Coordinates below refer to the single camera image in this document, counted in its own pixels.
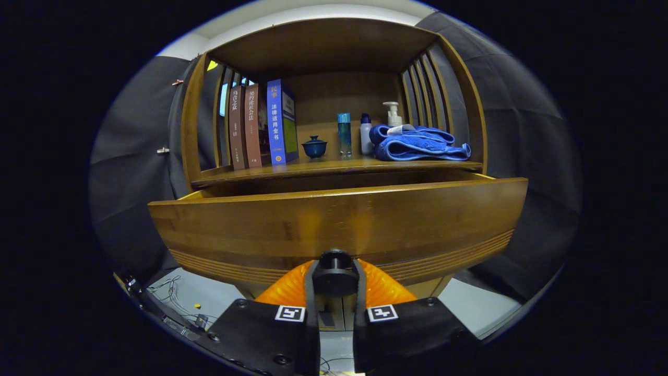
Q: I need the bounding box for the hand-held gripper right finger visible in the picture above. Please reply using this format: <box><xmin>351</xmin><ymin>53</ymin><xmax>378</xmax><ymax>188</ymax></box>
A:
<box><xmin>353</xmin><ymin>258</ymin><xmax>483</xmax><ymax>376</ymax></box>

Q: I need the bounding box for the reddish brown book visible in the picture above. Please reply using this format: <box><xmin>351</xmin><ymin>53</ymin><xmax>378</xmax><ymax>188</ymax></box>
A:
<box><xmin>244</xmin><ymin>84</ymin><xmax>272</xmax><ymax>168</ymax></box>

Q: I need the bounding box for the white pump bottle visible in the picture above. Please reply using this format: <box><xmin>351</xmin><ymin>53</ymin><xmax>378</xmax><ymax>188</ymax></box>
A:
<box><xmin>383</xmin><ymin>101</ymin><xmax>403</xmax><ymax>127</ymax></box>

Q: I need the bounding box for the blue book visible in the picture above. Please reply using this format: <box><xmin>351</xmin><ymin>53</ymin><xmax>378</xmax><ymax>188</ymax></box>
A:
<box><xmin>267</xmin><ymin>79</ymin><xmax>299</xmax><ymax>166</ymax></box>

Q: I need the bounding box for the white bottle blue cap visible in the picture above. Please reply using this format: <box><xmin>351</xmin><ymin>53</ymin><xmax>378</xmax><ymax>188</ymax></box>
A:
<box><xmin>360</xmin><ymin>113</ymin><xmax>373</xmax><ymax>155</ymax></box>

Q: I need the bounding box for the wooden drawer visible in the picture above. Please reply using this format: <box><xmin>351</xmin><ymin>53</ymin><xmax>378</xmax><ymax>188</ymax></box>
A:
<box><xmin>148</xmin><ymin>172</ymin><xmax>529</xmax><ymax>299</ymax></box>

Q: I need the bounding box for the wooden cabinet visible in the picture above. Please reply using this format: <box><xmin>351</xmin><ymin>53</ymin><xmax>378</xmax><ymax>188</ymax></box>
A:
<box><xmin>180</xmin><ymin>17</ymin><xmax>488</xmax><ymax>331</ymax></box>

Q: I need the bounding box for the teal glass bottle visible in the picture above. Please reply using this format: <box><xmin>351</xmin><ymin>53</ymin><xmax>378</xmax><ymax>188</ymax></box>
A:
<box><xmin>337</xmin><ymin>112</ymin><xmax>352</xmax><ymax>156</ymax></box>

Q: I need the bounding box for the blue folded towel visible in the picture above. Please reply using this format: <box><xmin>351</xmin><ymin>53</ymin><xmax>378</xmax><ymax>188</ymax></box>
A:
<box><xmin>369</xmin><ymin>124</ymin><xmax>472</xmax><ymax>162</ymax></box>

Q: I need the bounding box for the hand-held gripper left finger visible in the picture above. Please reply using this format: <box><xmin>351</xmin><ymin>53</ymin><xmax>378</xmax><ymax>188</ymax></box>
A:
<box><xmin>196</xmin><ymin>260</ymin><xmax>320</xmax><ymax>376</ymax></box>

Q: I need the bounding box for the wooden countertop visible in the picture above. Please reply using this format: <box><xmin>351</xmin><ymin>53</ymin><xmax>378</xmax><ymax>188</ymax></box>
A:
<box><xmin>190</xmin><ymin>154</ymin><xmax>483</xmax><ymax>190</ymax></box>

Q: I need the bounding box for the thin floor cable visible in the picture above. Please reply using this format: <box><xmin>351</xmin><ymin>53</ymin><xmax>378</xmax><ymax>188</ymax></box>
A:
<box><xmin>149</xmin><ymin>275</ymin><xmax>220</xmax><ymax>327</ymax></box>

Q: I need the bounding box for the black backdrop cloth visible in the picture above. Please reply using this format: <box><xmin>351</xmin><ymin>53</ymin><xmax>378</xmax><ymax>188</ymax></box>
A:
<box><xmin>89</xmin><ymin>11</ymin><xmax>582</xmax><ymax>303</ymax></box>

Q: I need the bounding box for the blue lidded teacup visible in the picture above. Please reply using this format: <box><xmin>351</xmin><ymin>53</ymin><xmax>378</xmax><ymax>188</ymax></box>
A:
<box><xmin>302</xmin><ymin>136</ymin><xmax>328</xmax><ymax>159</ymax></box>

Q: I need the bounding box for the dark brown book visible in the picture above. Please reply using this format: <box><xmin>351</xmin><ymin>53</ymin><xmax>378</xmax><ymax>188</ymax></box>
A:
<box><xmin>229</xmin><ymin>86</ymin><xmax>249</xmax><ymax>171</ymax></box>

